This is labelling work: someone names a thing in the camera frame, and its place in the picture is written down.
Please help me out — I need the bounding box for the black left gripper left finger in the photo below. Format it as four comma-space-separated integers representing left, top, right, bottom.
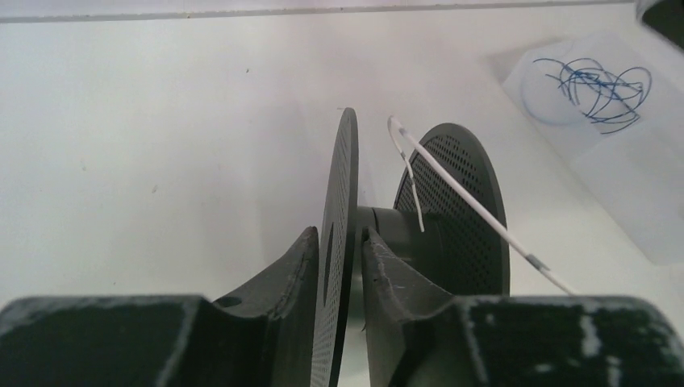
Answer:
1, 227, 319, 386

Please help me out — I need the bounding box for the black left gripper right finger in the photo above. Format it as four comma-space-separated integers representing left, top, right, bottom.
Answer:
362, 230, 683, 386

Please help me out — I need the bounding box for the dark grey perforated spool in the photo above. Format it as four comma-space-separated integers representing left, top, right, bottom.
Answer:
311, 108, 510, 386

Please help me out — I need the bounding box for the white beaded cable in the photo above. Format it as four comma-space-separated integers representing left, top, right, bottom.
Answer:
387, 115, 575, 296

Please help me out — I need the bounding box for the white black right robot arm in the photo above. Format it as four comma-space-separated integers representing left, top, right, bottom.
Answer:
635, 0, 683, 51

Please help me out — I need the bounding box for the clear plastic two-compartment tray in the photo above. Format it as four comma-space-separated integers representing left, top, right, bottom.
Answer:
503, 33, 683, 265

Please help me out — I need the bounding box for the blue cable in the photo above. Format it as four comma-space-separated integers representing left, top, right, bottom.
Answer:
520, 57, 653, 135

